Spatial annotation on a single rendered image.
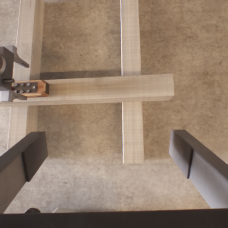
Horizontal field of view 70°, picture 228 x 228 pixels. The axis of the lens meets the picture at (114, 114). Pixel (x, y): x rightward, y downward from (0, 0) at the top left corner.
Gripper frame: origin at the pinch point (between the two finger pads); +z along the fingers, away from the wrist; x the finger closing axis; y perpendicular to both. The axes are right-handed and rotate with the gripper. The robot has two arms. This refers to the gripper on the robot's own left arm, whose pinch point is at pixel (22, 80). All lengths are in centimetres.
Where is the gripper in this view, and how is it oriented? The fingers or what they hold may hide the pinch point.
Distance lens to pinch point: 73.9
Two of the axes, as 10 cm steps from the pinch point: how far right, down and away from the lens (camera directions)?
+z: 0.9, 1.4, 9.9
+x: -0.2, -9.9, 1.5
